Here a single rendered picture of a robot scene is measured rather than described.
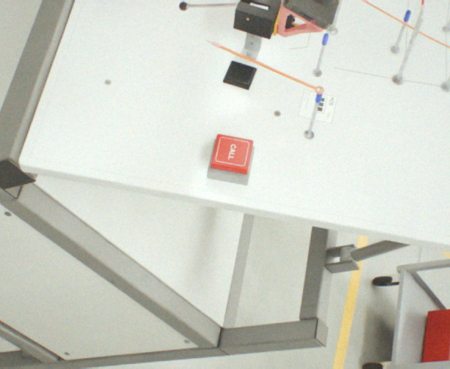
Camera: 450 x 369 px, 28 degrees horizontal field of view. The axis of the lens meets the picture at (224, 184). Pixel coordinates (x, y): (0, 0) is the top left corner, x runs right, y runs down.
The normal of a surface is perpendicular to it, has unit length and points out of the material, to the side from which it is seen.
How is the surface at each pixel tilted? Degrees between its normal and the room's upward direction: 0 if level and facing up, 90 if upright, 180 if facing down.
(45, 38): 90
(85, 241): 0
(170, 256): 0
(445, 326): 90
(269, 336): 90
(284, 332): 90
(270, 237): 0
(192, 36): 52
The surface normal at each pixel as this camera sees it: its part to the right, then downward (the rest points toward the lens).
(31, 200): 0.82, -0.18
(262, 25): -0.32, 0.80
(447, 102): 0.07, -0.52
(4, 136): -0.55, -0.52
